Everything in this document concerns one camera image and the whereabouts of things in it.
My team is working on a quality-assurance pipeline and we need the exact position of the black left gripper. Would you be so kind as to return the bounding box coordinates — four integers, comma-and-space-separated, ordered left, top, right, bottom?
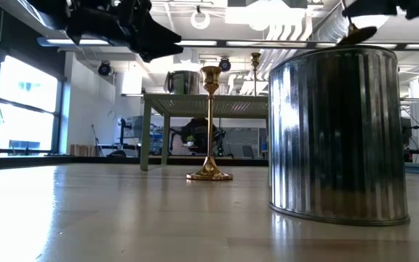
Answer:
65, 0, 183, 63

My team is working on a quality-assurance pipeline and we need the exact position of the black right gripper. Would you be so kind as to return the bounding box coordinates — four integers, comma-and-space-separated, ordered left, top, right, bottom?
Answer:
342, 0, 419, 20

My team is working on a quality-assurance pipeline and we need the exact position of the long overhead light bar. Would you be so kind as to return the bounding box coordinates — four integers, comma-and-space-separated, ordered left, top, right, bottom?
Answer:
36, 36, 419, 51

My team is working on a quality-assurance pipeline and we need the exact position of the black round ceiling spotlight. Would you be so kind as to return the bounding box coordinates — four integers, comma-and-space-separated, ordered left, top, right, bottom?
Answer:
218, 57, 232, 73
97, 60, 112, 76

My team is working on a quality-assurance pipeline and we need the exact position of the green perforated metal shelf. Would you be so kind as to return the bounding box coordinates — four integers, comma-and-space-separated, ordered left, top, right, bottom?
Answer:
139, 93, 271, 172

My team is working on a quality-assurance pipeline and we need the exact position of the person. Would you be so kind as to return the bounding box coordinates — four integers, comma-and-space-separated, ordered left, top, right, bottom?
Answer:
178, 118, 220, 157

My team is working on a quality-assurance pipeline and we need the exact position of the white ceiling light panel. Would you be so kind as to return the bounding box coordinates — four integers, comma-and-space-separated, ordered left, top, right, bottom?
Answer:
225, 5, 307, 26

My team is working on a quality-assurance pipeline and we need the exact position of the white hanging ring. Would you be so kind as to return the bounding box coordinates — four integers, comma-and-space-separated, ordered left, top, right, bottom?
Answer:
190, 9, 211, 30

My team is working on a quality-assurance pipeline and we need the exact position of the silver ventilation duct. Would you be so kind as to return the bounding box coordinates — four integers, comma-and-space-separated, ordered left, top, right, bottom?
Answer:
309, 7, 346, 43

